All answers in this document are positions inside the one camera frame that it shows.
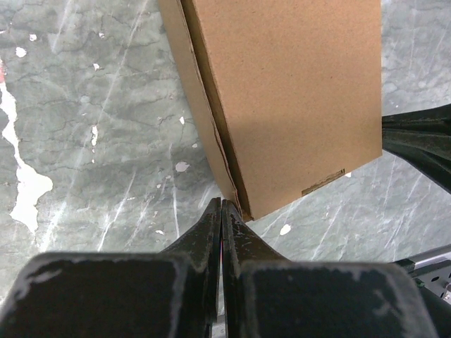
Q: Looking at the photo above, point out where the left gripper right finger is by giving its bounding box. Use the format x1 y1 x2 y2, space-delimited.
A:
221 201 438 337

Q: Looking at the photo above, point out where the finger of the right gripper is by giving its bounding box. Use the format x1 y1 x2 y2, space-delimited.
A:
383 129 450 193
382 104 450 132

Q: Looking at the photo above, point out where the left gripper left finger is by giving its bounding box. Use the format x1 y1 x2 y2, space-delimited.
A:
1 198 221 337

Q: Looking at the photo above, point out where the brown cardboard box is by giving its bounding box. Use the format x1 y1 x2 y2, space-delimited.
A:
159 1 382 220

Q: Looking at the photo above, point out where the aluminium rail frame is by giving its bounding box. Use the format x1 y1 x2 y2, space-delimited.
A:
395 244 450 304

